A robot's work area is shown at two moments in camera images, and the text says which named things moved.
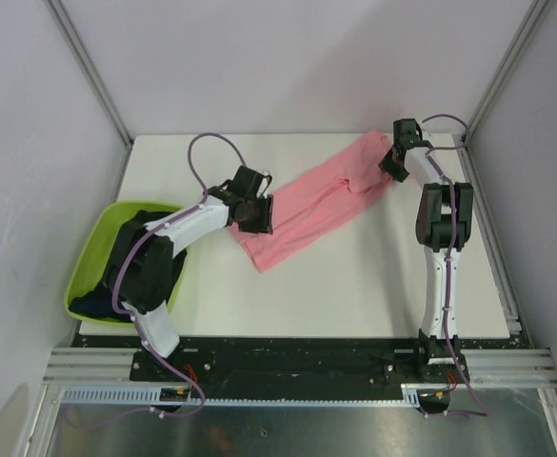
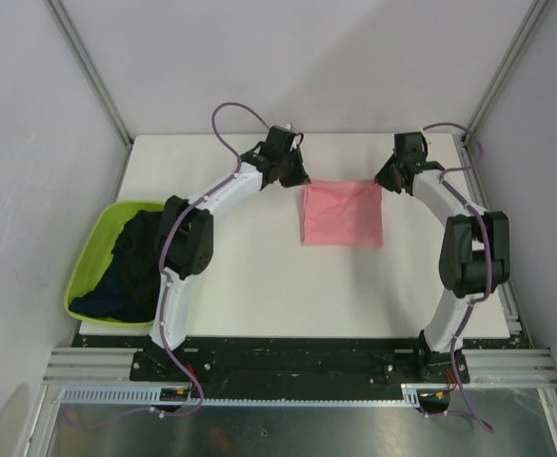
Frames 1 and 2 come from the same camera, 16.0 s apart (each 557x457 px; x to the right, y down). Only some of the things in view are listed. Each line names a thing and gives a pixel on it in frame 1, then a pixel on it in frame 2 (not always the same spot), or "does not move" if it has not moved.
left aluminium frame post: (91, 66) does not move
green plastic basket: (100, 249) does not move
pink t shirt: (320, 188) → (342, 213)
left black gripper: (264, 224) → (299, 177)
